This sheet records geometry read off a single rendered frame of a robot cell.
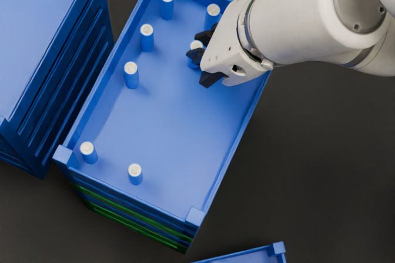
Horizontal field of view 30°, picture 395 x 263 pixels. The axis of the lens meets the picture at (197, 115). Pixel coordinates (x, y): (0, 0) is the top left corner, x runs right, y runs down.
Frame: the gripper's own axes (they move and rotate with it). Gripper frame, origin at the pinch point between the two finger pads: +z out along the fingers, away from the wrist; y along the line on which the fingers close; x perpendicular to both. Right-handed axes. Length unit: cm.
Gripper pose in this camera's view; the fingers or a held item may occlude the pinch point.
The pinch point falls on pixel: (206, 48)
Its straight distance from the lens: 95.4
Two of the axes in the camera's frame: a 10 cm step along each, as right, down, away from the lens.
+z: -4.3, 0.5, 9.0
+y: 4.1, -8.8, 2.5
